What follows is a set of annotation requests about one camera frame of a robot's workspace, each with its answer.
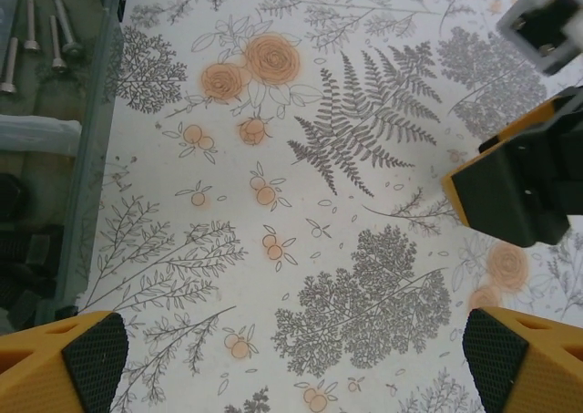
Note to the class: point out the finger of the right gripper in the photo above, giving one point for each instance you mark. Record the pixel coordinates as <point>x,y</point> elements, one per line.
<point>505,194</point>
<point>519,126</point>

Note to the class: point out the silver socket head screw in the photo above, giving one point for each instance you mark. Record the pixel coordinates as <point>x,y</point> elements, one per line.
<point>10,66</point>
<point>30,25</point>
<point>67,27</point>
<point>56,44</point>

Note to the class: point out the floral patterned table mat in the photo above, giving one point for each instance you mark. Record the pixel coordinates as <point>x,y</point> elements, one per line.
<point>319,203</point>

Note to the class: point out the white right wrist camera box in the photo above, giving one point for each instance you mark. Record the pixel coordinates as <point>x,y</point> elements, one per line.
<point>542,25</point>

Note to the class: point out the grey compartment organizer box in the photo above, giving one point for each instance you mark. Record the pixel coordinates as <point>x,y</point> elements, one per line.
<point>98,112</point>

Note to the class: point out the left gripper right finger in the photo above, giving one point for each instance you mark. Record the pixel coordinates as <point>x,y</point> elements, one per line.
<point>528,367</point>

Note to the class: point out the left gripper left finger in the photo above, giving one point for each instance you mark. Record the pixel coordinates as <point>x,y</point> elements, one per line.
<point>54,367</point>

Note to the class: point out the black hex bolt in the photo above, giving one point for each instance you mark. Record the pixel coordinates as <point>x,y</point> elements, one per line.
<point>41,249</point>

